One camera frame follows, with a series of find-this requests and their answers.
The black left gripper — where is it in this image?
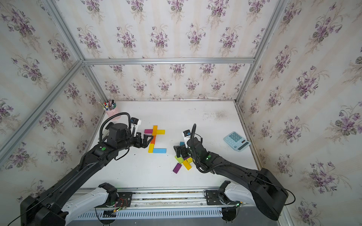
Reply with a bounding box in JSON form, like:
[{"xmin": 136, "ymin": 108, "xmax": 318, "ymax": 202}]
[{"xmin": 116, "ymin": 130, "xmax": 154, "ymax": 152}]

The magenta wooden block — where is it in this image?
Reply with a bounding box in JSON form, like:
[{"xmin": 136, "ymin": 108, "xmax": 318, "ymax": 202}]
[{"xmin": 144, "ymin": 129, "xmax": 153, "ymax": 134}]

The light blue wooden block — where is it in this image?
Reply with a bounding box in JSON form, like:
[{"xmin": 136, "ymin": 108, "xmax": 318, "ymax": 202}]
[{"xmin": 153, "ymin": 148, "xmax": 167, "ymax": 153}]

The orange-yellow wooden block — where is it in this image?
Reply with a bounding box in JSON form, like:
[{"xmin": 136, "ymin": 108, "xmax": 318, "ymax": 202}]
[{"xmin": 152, "ymin": 125, "xmax": 157, "ymax": 136}]

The yellow block near right arm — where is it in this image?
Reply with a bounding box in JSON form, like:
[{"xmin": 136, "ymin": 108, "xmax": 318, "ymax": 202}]
[{"xmin": 183, "ymin": 160, "xmax": 192, "ymax": 170}]

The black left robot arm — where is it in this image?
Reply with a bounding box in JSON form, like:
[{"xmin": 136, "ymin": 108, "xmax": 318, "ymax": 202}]
[{"xmin": 18, "ymin": 122, "xmax": 154, "ymax": 226}]

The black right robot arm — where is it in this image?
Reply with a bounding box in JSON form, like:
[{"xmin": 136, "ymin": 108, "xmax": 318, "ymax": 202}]
[{"xmin": 173, "ymin": 138, "xmax": 293, "ymax": 221}]

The green wooden block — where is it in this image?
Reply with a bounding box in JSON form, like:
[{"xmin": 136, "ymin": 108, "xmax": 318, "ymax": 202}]
[{"xmin": 175, "ymin": 156, "xmax": 184, "ymax": 164}]

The lemon yellow block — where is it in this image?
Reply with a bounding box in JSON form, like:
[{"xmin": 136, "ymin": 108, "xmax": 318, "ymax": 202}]
[{"xmin": 186, "ymin": 157, "xmax": 193, "ymax": 163}]

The purple wooden block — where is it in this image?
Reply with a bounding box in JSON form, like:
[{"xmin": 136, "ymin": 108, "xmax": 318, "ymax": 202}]
[{"xmin": 173, "ymin": 163, "xmax": 182, "ymax": 174}]

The pink metal pen bucket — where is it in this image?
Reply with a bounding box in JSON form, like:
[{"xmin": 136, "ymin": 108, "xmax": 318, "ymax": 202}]
[{"xmin": 106, "ymin": 108, "xmax": 120, "ymax": 117}]

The light blue calculator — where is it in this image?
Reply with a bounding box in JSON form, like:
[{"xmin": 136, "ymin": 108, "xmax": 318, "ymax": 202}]
[{"xmin": 223, "ymin": 132, "xmax": 250, "ymax": 152}]

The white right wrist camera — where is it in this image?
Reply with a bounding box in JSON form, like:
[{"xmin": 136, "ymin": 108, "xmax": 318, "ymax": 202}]
[{"xmin": 183, "ymin": 130, "xmax": 191, "ymax": 148}]

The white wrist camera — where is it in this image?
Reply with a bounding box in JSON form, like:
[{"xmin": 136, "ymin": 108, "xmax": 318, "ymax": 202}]
[
  {"xmin": 183, "ymin": 130, "xmax": 191, "ymax": 148},
  {"xmin": 130, "ymin": 117, "xmax": 141, "ymax": 137}
]

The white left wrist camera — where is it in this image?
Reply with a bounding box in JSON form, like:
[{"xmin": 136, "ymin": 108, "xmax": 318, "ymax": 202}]
[{"xmin": 130, "ymin": 117, "xmax": 141, "ymax": 137}]

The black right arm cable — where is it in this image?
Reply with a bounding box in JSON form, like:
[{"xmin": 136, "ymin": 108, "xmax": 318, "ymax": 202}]
[{"xmin": 190, "ymin": 123, "xmax": 198, "ymax": 147}]

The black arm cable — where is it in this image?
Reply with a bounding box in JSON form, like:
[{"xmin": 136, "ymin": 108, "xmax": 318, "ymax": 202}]
[
  {"xmin": 98, "ymin": 112, "xmax": 132, "ymax": 142},
  {"xmin": 190, "ymin": 123, "xmax": 198, "ymax": 147}
]

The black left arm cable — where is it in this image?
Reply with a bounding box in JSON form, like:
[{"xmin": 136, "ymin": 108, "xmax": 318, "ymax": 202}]
[{"xmin": 98, "ymin": 112, "xmax": 132, "ymax": 142}]

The aluminium front rail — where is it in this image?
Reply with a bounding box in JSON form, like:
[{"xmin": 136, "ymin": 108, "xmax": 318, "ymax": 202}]
[{"xmin": 49, "ymin": 187, "xmax": 286, "ymax": 211}]

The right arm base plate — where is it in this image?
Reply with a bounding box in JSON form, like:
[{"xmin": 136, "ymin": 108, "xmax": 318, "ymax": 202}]
[{"xmin": 203, "ymin": 190, "xmax": 244, "ymax": 206}]

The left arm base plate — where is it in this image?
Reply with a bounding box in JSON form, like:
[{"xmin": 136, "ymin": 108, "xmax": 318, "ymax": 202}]
[{"xmin": 96, "ymin": 192, "xmax": 133, "ymax": 209}]

